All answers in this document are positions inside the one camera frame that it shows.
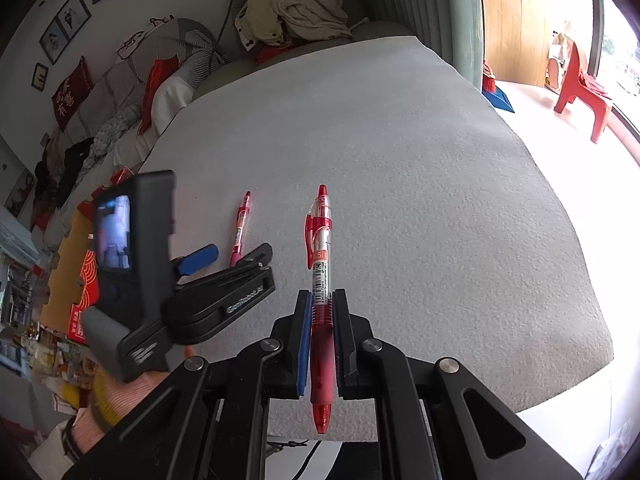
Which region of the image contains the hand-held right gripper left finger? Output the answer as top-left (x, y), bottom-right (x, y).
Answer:
top-left (60, 289), bottom-right (313, 480)

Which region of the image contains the person's left forearm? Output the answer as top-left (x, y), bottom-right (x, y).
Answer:
top-left (27, 407), bottom-right (108, 478)

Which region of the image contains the wooden board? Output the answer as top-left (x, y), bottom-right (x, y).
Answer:
top-left (475, 0), bottom-right (556, 88)

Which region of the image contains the red cushion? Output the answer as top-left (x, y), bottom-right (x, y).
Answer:
top-left (139, 57), bottom-right (180, 133)

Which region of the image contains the black garment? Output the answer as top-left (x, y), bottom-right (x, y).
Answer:
top-left (55, 137), bottom-right (96, 201)

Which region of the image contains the red gel pen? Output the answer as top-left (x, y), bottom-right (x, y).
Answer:
top-left (304, 184), bottom-right (335, 435)
top-left (229, 190), bottom-right (252, 268)

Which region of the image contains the white garment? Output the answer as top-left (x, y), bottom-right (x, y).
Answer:
top-left (117, 16), bottom-right (176, 58)

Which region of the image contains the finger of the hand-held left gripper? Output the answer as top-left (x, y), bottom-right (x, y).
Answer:
top-left (220, 242), bottom-right (275, 281)
top-left (172, 243), bottom-right (220, 278)

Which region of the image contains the red cardboard box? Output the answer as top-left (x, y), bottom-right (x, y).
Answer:
top-left (39, 170), bottom-right (136, 346)

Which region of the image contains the white foam table mat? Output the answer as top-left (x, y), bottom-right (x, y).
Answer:
top-left (137, 35), bottom-right (615, 443)

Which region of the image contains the beige clothes pile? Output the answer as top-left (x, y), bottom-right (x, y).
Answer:
top-left (235, 0), bottom-right (353, 52)

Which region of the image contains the dark red printed pillow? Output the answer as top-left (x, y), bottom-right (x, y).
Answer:
top-left (51, 56), bottom-right (95, 131)

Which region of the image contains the green armchair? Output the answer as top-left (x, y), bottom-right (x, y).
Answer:
top-left (192, 0), bottom-right (421, 101)

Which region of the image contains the wide picture frame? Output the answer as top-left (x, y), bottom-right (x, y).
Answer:
top-left (57, 0), bottom-right (92, 41)

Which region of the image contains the blue dustpan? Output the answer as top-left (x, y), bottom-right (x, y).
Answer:
top-left (482, 60), bottom-right (516, 113)

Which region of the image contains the light blue blanket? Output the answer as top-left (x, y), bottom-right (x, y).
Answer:
top-left (82, 110), bottom-right (146, 176)

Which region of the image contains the red cloth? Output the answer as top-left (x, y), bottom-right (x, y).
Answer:
top-left (252, 42), bottom-right (293, 63)

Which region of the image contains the red plastic chair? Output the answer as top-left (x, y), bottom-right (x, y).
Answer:
top-left (554, 42), bottom-right (615, 143)

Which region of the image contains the person's left hand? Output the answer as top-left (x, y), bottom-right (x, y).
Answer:
top-left (90, 342), bottom-right (201, 436)

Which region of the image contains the grey sofa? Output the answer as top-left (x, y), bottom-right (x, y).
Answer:
top-left (30, 17), bottom-right (231, 241)

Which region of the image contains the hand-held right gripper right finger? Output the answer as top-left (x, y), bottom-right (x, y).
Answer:
top-left (332, 288), bottom-right (583, 480)

